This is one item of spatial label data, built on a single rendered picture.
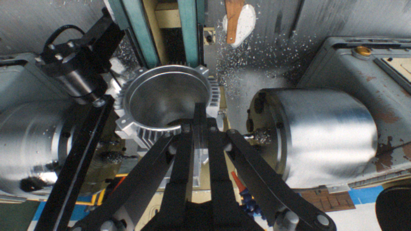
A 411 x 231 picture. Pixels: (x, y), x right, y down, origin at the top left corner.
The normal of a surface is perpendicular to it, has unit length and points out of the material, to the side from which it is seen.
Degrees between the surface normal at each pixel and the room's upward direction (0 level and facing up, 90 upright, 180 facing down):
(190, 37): 0
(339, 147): 51
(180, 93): 5
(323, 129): 69
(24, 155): 58
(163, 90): 28
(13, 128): 81
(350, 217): 90
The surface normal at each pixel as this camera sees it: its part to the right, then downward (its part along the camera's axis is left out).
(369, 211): -0.19, -0.55
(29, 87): 1.00, -0.05
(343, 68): -1.00, 0.05
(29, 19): 0.04, 0.82
